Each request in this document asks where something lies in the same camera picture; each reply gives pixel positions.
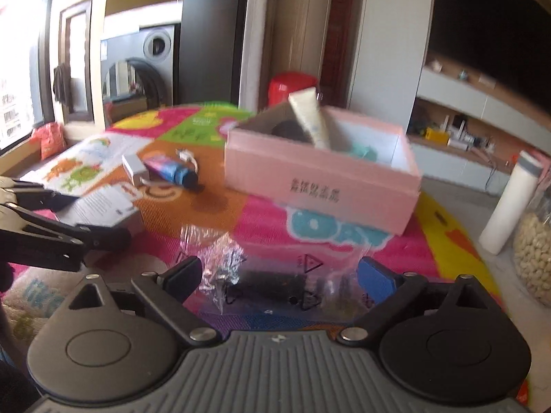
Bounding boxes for pink cardboard box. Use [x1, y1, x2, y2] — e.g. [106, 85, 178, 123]
[224, 103, 422, 235]

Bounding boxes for cream tube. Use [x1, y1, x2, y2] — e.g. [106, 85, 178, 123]
[288, 87, 331, 150]

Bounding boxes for colourful cartoon play mat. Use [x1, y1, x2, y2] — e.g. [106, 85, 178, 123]
[0, 102, 505, 353]

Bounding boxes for glass jar of peanuts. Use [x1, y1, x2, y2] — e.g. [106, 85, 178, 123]
[513, 187, 551, 307]

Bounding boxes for yellow toy box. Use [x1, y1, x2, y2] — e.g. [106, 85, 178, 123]
[424, 128, 450, 146]

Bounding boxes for black refrigerator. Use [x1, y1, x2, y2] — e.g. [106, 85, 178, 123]
[177, 0, 248, 105]

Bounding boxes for green crank handle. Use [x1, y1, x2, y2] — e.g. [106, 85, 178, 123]
[346, 143, 378, 162]

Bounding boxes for washing machine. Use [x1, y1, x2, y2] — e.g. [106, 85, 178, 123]
[101, 23, 180, 126]

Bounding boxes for white TV cabinet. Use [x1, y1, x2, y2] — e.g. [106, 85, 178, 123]
[407, 52, 550, 194]

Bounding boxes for black television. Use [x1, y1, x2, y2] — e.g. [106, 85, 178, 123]
[429, 0, 550, 111]

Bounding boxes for white charger plug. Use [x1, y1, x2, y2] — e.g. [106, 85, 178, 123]
[122, 154, 149, 188]

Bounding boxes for orange bag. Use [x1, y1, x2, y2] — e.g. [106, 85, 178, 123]
[31, 122, 66, 160]

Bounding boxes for white thermos bottle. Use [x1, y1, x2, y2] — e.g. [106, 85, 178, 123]
[478, 151, 543, 255]

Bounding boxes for blue pink toothpaste tube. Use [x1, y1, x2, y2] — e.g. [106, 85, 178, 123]
[144, 155, 199, 189]

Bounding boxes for white medicine box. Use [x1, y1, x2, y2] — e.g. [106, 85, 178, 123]
[56, 183, 144, 236]

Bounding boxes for clear bag with black parts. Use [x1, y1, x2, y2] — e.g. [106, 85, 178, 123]
[180, 224, 374, 324]

